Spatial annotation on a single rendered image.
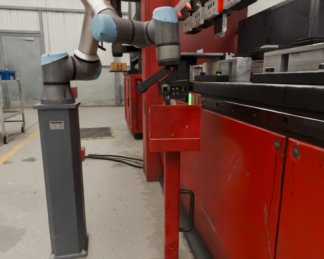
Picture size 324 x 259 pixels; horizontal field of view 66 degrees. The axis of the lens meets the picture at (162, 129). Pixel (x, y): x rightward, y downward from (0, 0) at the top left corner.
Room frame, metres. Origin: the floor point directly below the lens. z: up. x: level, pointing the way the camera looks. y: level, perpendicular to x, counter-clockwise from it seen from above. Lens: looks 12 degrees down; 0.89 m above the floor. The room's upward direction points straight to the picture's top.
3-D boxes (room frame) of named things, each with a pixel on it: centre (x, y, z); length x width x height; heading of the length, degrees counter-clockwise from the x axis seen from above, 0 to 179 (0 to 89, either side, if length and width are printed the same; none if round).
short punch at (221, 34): (1.26, -0.27, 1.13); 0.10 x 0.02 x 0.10; 11
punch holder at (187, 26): (1.67, -0.19, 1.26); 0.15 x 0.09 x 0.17; 11
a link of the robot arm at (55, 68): (1.19, 0.48, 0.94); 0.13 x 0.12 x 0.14; 131
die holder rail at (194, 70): (1.80, -0.17, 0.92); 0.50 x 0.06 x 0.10; 11
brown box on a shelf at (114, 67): (3.62, 0.61, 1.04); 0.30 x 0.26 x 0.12; 12
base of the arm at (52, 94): (1.18, 0.49, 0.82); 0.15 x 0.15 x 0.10
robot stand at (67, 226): (1.18, 0.49, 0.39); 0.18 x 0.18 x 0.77; 12
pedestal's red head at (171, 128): (0.86, -0.04, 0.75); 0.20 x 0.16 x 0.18; 4
